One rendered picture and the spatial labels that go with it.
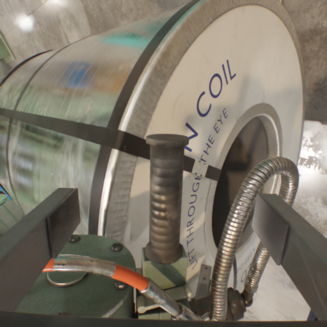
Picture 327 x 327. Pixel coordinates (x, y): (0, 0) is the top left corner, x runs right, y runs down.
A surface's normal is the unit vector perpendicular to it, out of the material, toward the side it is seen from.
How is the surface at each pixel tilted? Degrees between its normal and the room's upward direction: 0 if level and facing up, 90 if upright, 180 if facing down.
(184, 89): 90
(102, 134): 47
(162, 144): 40
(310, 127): 0
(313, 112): 0
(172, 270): 58
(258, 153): 8
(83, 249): 115
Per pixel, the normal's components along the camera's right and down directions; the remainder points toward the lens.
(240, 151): -0.69, 0.41
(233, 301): -0.10, -0.62
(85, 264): 0.55, -0.29
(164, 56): 0.71, 0.21
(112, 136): -0.64, -0.20
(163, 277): 0.16, 0.27
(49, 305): 0.03, -0.96
